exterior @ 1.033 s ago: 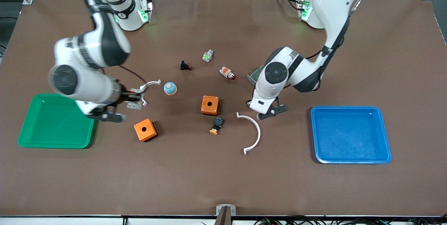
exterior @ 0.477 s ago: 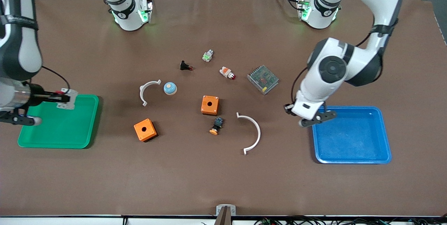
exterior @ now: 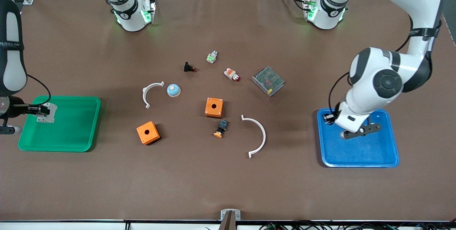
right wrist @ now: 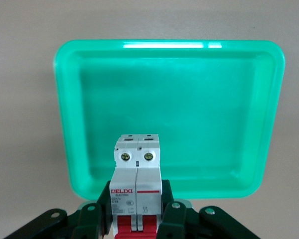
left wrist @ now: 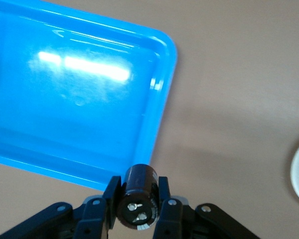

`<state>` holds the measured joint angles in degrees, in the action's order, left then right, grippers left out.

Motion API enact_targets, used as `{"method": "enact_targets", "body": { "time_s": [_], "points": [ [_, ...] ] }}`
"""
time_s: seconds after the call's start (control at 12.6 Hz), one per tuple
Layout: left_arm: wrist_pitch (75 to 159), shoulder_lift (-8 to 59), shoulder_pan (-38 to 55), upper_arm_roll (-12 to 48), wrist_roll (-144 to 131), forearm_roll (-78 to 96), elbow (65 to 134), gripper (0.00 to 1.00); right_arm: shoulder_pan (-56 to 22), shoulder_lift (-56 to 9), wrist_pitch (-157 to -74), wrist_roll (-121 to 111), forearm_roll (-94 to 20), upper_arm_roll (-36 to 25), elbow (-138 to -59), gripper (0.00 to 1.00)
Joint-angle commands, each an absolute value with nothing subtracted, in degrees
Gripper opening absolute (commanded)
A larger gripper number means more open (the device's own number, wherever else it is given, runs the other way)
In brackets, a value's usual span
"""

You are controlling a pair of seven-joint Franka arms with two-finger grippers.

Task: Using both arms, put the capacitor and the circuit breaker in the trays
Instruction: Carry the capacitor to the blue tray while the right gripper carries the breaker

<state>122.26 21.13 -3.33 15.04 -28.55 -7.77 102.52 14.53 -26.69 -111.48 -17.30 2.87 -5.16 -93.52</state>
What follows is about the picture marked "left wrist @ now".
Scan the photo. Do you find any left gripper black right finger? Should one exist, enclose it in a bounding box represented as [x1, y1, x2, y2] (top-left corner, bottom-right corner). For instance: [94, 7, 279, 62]
[152, 176, 261, 239]

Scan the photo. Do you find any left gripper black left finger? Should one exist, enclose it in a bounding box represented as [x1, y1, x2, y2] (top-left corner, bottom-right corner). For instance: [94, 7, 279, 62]
[0, 175, 122, 239]

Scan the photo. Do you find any black cylindrical capacitor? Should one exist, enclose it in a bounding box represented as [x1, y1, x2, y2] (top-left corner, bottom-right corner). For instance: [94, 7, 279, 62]
[116, 163, 160, 231]

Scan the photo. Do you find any blue plastic tray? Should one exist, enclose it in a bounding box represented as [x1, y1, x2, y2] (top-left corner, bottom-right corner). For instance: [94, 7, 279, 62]
[0, 0, 178, 192]

